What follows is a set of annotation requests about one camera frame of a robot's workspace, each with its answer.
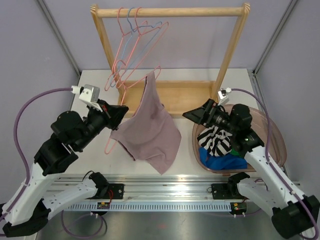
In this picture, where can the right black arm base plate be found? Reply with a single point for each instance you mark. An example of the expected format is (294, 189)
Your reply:
(223, 191)

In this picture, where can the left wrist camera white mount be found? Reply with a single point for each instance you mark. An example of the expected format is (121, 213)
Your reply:
(89, 95)

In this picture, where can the white slotted cable duct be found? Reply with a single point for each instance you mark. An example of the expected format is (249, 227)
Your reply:
(118, 206)

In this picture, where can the pink hanger of striped top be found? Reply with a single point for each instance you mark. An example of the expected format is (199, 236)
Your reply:
(140, 50)

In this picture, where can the aluminium rail base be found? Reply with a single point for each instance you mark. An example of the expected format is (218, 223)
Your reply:
(166, 188)

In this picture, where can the green tank top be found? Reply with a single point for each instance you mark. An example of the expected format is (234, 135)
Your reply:
(235, 153)

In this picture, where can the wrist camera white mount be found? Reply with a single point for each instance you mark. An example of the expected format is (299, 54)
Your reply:
(89, 95)
(223, 96)

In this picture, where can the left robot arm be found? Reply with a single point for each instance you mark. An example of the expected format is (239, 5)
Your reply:
(28, 213)

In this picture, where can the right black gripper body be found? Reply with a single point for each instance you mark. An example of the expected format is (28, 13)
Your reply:
(216, 117)

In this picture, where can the pink tank top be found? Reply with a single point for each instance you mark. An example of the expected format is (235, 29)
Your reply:
(150, 134)

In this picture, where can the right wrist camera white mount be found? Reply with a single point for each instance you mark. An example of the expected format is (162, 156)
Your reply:
(223, 96)

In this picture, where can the translucent pink plastic basket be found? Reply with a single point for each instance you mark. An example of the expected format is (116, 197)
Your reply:
(276, 149)

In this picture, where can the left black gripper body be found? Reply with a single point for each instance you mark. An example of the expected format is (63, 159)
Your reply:
(98, 120)

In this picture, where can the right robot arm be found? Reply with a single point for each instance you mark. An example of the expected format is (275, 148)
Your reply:
(290, 210)

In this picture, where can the pink wire hanger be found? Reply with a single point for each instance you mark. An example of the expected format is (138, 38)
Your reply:
(128, 42)

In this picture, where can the black white striped tank top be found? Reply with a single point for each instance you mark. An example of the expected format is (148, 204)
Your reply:
(216, 141)

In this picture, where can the blue tank top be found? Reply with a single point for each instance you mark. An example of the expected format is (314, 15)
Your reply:
(226, 162)

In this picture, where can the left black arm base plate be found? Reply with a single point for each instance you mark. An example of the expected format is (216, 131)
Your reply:
(115, 191)

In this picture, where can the wooden clothes rack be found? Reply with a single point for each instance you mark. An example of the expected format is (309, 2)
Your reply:
(178, 96)

